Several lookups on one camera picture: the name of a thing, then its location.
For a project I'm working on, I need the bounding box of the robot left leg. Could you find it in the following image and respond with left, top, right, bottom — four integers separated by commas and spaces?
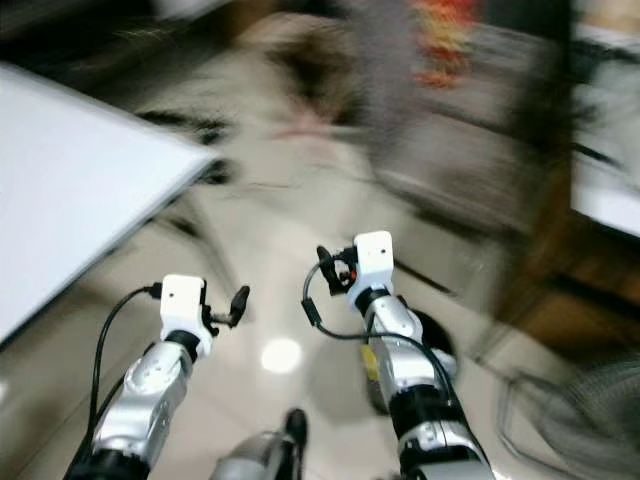
210, 407, 309, 480

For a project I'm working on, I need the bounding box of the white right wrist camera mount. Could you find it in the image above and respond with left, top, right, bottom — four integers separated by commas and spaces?
350, 231, 395, 297

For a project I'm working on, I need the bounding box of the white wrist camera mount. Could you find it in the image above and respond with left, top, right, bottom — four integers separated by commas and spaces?
350, 231, 395, 297
160, 275, 212, 347

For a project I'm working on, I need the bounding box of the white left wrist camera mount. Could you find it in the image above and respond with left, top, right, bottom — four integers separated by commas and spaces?
160, 275, 212, 347

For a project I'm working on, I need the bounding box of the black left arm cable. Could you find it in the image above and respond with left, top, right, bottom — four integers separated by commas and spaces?
91, 284, 165, 463

